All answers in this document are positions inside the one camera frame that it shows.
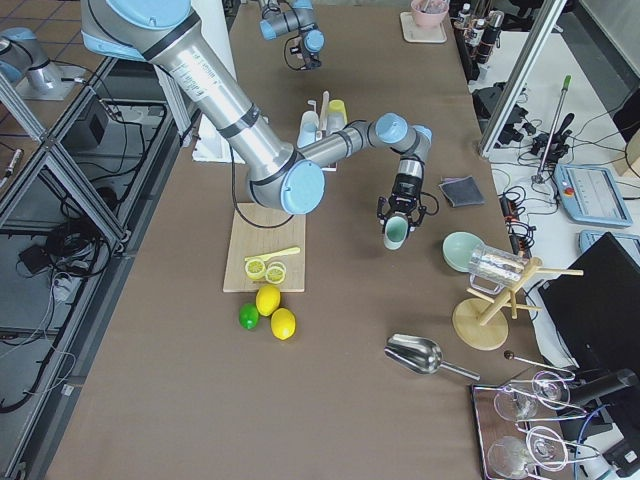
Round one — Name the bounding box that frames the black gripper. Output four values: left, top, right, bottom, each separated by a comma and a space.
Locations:
300, 50, 322, 70
376, 194, 427, 233

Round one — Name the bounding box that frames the green cup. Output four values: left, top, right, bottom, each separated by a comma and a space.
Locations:
383, 215, 410, 250

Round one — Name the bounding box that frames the yellow cup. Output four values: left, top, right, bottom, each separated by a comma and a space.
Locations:
328, 99, 347, 123

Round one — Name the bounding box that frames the blue cup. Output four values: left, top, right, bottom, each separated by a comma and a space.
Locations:
296, 110, 319, 148

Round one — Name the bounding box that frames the grey cup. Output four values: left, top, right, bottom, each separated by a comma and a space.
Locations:
326, 111, 346, 136

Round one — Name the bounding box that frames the grey cloth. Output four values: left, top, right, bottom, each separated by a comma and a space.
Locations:
439, 176, 485, 208

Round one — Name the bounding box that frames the green bowl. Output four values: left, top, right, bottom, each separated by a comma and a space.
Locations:
442, 231, 484, 273

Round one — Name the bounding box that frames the cream tray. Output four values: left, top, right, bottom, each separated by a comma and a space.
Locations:
400, 12, 447, 44

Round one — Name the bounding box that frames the glass mug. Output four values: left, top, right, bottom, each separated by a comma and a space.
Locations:
468, 244, 528, 295

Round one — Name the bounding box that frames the yellow knife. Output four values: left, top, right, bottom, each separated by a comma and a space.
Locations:
244, 246, 301, 262

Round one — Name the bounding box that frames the pink bowl with ice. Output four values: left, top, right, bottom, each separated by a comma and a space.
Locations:
410, 0, 449, 28

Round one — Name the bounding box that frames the wooden mug tree stand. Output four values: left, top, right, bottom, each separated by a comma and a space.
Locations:
452, 257, 584, 351

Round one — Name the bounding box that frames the lemon slice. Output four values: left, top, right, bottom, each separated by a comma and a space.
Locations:
264, 261, 287, 285
244, 258, 266, 281

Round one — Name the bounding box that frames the metal scoop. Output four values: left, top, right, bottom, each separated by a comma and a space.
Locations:
384, 333, 480, 381

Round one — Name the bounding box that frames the wooden cutting board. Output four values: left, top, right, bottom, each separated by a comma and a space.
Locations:
223, 203, 306, 293

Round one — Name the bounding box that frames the upper yellow lemon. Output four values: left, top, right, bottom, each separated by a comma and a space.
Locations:
255, 284, 281, 317

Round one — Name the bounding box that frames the yellow lemon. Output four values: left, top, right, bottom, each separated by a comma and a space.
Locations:
255, 284, 281, 317
270, 308, 297, 340

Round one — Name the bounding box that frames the lower yellow lemon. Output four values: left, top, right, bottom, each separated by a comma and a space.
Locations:
270, 308, 297, 340

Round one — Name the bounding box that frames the lime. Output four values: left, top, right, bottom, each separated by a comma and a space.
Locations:
238, 303, 260, 330

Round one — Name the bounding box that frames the blue teach pendant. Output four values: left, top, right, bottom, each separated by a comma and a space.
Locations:
554, 164, 633, 228
578, 230, 639, 260

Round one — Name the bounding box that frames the black monitor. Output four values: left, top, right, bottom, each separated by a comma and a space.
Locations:
538, 233, 639, 372

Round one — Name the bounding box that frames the metal stick with green tip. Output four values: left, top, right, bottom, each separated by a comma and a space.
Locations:
532, 75, 571, 184

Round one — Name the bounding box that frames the wine glass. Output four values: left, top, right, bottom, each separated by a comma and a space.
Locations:
493, 370, 570, 422
487, 426, 568, 479

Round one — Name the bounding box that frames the white wire cup rack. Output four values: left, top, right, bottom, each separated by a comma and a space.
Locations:
307, 90, 332, 142

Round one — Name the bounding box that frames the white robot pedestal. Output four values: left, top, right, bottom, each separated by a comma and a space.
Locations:
155, 1, 236, 163

